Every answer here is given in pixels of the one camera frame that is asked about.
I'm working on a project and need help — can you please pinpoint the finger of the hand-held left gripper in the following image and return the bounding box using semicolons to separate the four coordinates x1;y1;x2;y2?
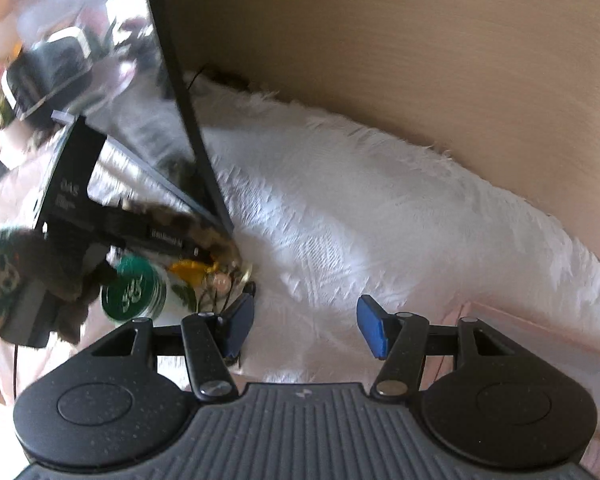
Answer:
92;207;204;262

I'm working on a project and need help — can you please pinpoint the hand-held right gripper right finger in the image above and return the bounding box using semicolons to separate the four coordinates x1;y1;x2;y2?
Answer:
356;294;506;402

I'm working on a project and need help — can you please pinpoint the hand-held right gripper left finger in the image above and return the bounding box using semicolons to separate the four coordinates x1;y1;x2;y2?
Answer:
92;292;257;403

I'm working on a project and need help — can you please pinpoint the brown hair tie with star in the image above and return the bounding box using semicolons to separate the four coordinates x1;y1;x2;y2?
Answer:
197;264;259;314

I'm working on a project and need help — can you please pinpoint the pink cardboard box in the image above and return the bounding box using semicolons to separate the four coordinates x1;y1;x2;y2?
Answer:
442;301;600;480

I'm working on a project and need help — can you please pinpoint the person's left hand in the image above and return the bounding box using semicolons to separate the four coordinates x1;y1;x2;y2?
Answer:
0;227;119;347

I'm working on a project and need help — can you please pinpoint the green lid glass jar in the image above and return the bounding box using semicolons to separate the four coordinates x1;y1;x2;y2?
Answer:
100;254;202;332

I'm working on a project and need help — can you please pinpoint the white woven blanket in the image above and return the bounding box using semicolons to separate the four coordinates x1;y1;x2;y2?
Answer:
0;71;600;480

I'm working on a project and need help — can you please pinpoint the black computer monitor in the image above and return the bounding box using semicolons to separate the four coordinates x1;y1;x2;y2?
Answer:
0;0;237;239

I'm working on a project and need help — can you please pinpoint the black monitor cable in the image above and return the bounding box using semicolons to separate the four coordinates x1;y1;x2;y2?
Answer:
187;62;252;92

